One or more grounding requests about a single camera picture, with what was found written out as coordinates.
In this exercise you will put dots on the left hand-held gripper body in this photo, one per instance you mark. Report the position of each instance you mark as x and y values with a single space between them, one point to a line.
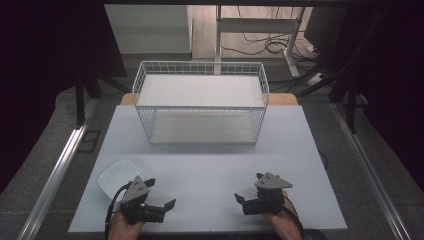
141 210

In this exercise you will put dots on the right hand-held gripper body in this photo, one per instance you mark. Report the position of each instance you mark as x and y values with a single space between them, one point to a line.
266 196

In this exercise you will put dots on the person's left hand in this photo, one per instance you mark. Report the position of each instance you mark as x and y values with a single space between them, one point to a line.
124 228

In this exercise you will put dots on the person's right hand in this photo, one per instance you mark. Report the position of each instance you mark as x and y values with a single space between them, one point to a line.
283 223

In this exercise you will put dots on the white square plate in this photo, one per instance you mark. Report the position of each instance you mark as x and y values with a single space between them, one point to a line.
115 178

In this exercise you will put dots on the white table cover sheet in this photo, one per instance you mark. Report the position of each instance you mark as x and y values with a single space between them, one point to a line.
206 176

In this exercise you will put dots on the wooden table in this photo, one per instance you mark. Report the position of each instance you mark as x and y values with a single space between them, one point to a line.
283 99

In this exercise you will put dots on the black stand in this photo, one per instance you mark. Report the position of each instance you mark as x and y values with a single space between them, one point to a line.
350 103
80 100

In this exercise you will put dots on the white power strip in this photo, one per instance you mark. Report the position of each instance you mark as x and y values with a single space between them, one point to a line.
315 79

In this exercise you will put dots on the white cabinet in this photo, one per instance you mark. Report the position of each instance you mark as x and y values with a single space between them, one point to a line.
150 30

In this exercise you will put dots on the aluminium rail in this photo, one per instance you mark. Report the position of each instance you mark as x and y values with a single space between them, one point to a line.
55 176
370 173

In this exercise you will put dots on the white desk frame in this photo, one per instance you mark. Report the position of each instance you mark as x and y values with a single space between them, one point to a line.
256 25

